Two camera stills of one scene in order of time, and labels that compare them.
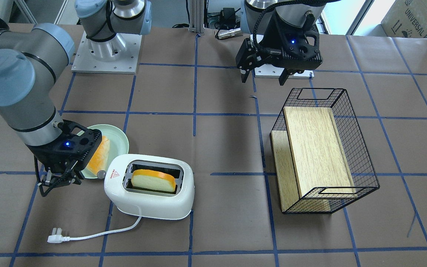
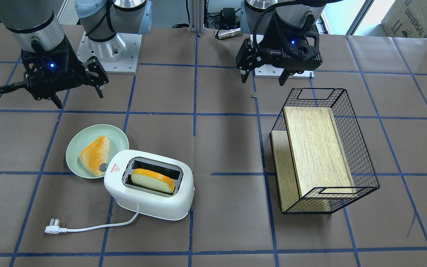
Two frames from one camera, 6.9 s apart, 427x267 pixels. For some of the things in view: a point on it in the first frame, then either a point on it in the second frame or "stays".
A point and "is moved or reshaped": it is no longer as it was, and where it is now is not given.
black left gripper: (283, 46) stays
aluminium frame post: (197, 16) stays
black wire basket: (321, 163) stays
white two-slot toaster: (177, 204) is moved or reshaped
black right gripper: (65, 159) to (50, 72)
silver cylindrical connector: (224, 33) stays
